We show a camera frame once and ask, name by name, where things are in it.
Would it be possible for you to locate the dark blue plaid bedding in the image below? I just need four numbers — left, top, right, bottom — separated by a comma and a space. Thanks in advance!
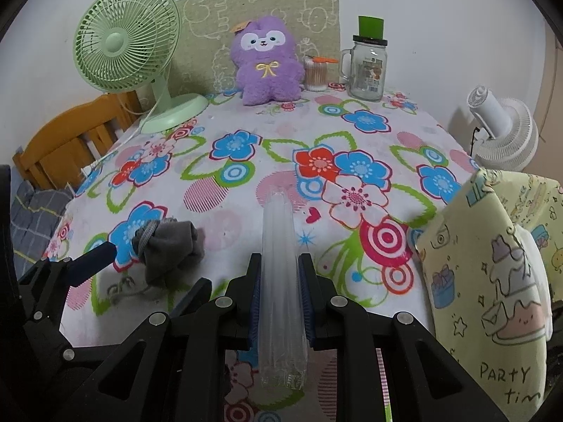
9, 181, 79, 273

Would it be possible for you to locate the white fan cable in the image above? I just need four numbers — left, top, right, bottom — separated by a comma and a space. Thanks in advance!
78, 92, 160, 177

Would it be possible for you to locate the beige patterned foam mat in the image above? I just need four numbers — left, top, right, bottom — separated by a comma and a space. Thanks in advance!
176, 0, 342, 97

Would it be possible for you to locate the floral tablecloth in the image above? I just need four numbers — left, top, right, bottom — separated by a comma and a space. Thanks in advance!
42, 81, 485, 422

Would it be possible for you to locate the green desk fan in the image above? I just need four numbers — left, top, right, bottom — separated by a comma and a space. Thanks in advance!
72, 0, 209, 135

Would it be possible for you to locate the glass mug jar green lid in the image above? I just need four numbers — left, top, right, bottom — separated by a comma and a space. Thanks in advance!
339, 15, 389, 103

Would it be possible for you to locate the yellow cartoon-print box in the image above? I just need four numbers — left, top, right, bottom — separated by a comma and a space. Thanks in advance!
416, 168, 563, 422

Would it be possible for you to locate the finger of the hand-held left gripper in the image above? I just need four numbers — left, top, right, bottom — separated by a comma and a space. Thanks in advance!
18, 245, 119, 361
167, 277, 213, 321

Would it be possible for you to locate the white desk fan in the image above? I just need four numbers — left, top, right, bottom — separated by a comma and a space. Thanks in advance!
466, 85, 540, 172

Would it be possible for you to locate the purple plush toy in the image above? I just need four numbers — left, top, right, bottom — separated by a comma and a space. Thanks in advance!
231, 14, 305, 107

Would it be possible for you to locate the small clear cup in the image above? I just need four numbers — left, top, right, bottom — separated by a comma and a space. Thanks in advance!
303, 55, 339, 93

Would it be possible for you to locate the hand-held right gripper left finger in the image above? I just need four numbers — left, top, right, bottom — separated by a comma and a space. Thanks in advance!
57, 252, 263, 422

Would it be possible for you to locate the clear plastic tube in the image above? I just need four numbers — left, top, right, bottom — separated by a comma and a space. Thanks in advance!
261, 189, 309, 390

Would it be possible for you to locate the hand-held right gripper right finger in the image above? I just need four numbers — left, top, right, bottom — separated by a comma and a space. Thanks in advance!
299, 252, 506, 422

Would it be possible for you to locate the grey drawstring pouch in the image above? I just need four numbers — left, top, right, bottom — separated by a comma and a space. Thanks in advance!
108, 217, 207, 304

